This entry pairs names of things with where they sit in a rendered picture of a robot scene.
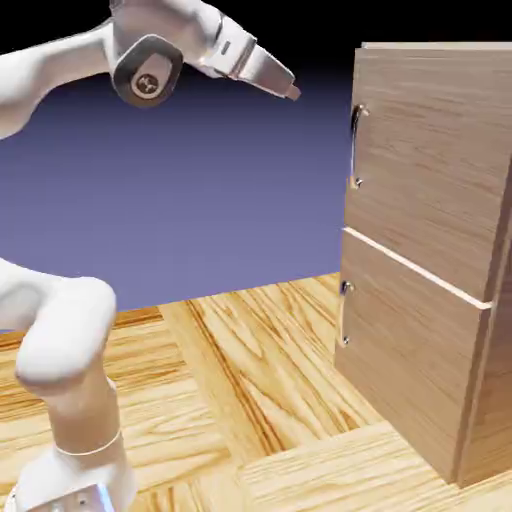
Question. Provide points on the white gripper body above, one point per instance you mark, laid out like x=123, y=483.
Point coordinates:
x=262, y=68

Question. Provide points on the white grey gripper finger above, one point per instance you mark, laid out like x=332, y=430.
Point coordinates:
x=294, y=92

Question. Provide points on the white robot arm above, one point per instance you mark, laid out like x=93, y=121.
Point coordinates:
x=60, y=328

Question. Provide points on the large light wood cabinet door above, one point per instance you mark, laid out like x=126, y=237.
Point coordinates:
x=424, y=168

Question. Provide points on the small light wood cabinet door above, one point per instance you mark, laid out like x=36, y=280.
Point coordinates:
x=404, y=344

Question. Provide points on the light wood cabinet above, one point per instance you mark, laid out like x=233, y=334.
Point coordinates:
x=496, y=360

